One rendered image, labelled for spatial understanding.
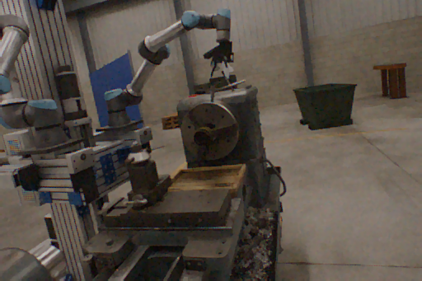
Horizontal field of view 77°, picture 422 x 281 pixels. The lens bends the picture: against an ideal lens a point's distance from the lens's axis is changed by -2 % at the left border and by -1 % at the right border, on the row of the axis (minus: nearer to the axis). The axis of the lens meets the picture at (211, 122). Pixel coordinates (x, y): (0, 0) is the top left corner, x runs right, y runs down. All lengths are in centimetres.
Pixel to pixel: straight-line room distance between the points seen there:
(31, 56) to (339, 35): 1075
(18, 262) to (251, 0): 1158
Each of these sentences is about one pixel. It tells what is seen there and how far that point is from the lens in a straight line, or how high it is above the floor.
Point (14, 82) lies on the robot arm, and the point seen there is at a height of 149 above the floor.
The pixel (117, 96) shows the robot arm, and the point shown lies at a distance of 184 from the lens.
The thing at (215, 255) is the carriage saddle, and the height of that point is 90.
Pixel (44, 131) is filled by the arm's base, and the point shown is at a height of 124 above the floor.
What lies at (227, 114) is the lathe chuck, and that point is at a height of 116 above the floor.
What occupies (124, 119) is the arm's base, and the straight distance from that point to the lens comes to 184.
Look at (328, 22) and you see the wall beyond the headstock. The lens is 1163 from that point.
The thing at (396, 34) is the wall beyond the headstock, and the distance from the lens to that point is 1205.
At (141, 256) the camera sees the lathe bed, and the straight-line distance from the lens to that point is 91.
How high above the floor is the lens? 134
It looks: 8 degrees down
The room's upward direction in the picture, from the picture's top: 9 degrees counter-clockwise
